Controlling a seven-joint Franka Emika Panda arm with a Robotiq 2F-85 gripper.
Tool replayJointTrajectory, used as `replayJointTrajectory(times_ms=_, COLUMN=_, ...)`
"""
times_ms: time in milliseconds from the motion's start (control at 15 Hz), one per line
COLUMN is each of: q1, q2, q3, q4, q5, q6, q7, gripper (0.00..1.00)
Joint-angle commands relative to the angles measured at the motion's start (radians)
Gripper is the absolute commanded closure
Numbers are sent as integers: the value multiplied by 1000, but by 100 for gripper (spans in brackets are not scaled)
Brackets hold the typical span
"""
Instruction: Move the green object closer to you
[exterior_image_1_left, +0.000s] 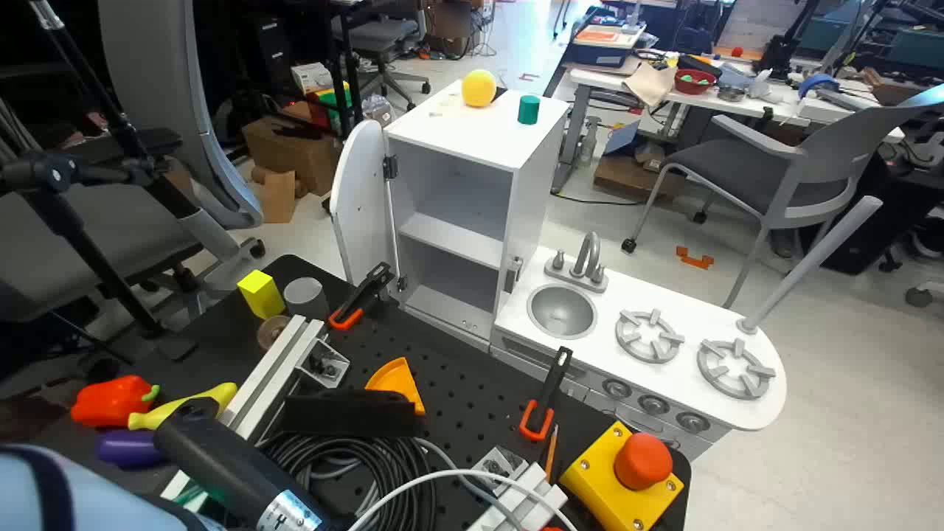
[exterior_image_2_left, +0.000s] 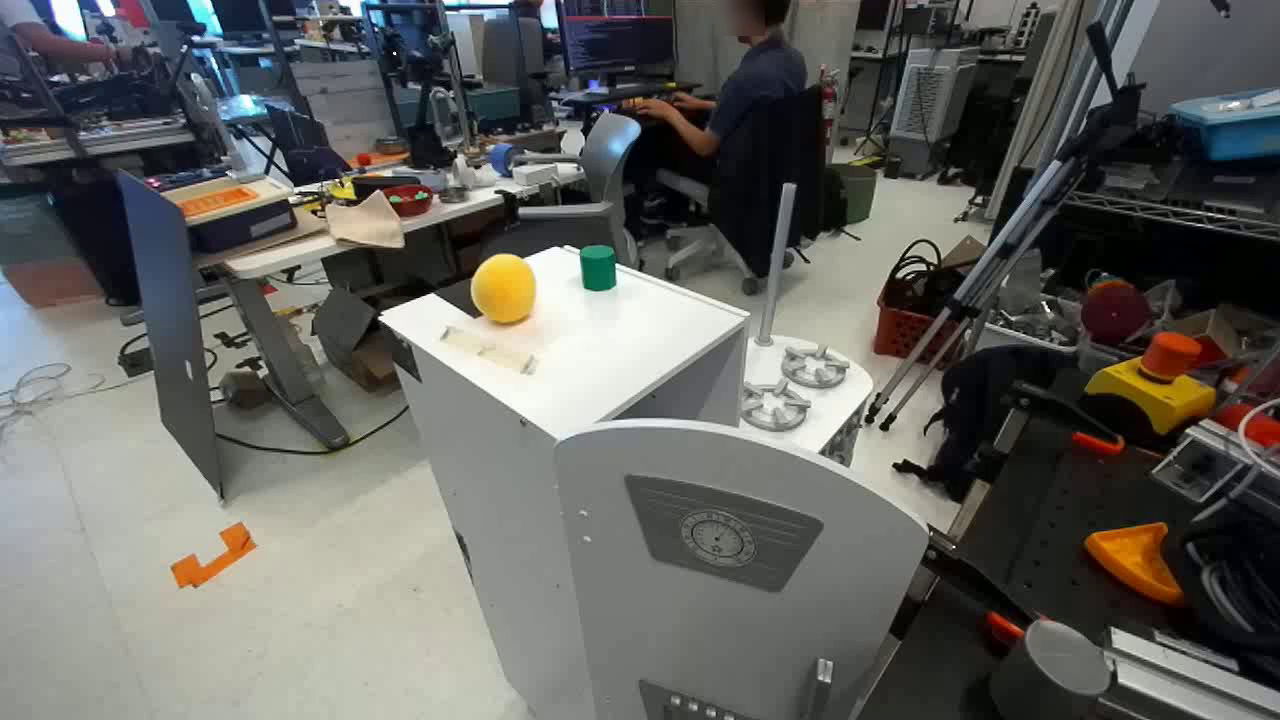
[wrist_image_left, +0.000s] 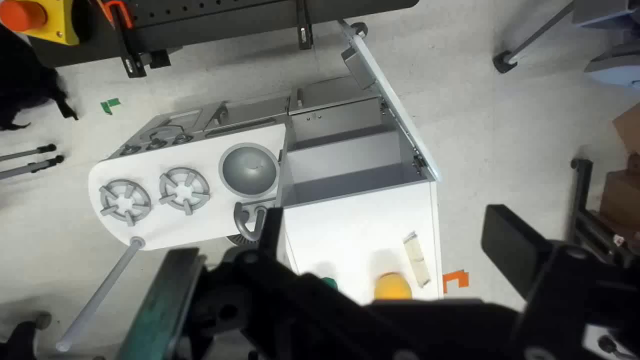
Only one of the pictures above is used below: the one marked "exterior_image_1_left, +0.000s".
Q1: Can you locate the stack of books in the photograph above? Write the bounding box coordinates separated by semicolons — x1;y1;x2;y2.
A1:
567;21;650;71

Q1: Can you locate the orange toy vegetable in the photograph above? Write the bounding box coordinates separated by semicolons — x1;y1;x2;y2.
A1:
67;370;163;434

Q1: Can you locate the orange wedge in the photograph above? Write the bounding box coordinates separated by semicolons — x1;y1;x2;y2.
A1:
364;354;432;418

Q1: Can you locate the grey office chair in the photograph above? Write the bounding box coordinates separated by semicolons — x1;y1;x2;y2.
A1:
0;127;271;381

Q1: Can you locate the small metal bracket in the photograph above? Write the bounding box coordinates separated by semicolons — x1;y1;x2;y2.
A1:
299;335;355;391

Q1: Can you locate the yellow ball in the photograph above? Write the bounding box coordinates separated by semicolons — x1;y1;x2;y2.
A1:
460;68;503;111

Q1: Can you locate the small cardboard box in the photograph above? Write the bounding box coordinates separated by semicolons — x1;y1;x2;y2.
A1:
249;162;301;227

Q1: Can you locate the black tripod stand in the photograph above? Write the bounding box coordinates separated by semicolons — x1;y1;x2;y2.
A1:
0;0;216;342

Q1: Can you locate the black foam pad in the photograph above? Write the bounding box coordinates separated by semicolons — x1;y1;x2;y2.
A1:
278;388;427;443

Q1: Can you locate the black cylinder with silver ring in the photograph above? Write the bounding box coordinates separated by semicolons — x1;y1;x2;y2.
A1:
152;401;336;531

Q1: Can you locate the yellow block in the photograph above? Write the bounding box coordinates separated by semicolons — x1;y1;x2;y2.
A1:
236;269;290;320

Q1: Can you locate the large cardboard box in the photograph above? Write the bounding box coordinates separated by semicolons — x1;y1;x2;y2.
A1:
239;115;346;196

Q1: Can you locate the flat cardboard box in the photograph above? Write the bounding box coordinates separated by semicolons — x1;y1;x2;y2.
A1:
590;143;687;205

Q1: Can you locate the yellow emergency stop button box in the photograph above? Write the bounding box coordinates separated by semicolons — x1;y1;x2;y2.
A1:
559;418;687;531

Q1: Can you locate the purple toy eggplant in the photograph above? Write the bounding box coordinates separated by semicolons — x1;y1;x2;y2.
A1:
94;428;172;472

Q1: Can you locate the white cluttered desk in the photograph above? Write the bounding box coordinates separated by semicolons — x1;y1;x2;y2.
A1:
553;52;944;199

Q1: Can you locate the grey slanted rod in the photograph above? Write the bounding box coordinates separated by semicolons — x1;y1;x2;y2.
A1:
734;192;886;338

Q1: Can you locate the orange pencil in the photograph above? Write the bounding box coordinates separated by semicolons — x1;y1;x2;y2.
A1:
542;421;563;484

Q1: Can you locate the grey armchair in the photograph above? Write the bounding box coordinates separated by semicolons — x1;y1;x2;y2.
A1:
619;81;944;311

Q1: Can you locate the silver toy sink bowl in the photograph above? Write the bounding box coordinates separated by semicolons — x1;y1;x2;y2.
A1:
526;282;600;338

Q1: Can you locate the white mounting bracket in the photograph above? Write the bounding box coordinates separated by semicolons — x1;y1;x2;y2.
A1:
463;446;576;531

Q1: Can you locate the orange object on floor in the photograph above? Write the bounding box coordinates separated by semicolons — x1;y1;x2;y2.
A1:
672;245;718;275

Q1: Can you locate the aluminium extrusion rail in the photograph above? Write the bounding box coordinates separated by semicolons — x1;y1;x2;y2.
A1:
160;311;327;505

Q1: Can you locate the red bowl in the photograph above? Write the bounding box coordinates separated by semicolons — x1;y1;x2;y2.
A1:
672;59;725;98

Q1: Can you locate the grey toy stove burner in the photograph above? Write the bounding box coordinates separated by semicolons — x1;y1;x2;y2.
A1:
613;307;687;365
694;335;780;401

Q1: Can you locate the black coiled cable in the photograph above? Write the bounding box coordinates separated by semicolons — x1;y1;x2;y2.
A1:
256;429;444;531

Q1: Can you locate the white toy kitchen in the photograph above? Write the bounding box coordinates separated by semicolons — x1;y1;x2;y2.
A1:
327;77;792;460

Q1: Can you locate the black orange bar clamp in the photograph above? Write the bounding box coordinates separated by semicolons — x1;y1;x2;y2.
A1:
326;258;399;335
516;345;576;447

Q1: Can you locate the white toy cabinet door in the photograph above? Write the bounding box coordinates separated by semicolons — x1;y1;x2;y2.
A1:
327;118;399;289

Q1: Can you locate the black swivel chair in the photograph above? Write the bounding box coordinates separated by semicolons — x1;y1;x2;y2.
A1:
336;0;436;111

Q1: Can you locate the silver toy faucet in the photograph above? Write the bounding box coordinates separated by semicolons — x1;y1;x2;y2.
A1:
542;229;610;294

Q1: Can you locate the white cable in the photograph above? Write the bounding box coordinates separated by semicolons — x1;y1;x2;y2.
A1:
346;463;585;531

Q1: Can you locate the yellow toy banana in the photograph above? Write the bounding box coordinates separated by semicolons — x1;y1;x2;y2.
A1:
126;381;242;435

